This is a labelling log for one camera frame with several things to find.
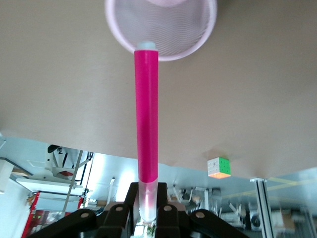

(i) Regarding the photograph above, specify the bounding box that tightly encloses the pink plastic cup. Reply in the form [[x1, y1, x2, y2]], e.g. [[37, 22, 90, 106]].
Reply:
[[104, 0, 218, 62]]

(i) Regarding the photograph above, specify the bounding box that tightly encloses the red cabinet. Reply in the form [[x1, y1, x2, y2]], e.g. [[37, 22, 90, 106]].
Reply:
[[21, 190, 85, 238]]

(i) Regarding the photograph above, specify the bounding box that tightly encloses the white folding stand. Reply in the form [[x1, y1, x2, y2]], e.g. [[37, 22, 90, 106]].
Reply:
[[44, 144, 86, 185]]

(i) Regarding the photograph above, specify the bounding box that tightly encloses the pink marker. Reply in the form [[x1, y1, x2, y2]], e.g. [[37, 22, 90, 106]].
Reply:
[[133, 40, 159, 223]]

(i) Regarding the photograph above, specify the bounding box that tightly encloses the colourful puzzle cube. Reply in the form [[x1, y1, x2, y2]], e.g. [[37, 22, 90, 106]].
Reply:
[[207, 156, 232, 179]]

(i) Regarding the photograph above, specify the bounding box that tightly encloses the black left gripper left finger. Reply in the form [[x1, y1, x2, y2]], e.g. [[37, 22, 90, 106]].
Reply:
[[26, 182, 140, 238]]

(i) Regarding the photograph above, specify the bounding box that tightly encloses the silver aluminium post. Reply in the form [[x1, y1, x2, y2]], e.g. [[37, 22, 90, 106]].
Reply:
[[249, 177, 274, 238]]

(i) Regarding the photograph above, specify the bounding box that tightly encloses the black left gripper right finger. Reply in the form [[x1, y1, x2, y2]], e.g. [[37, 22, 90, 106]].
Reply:
[[155, 182, 250, 238]]

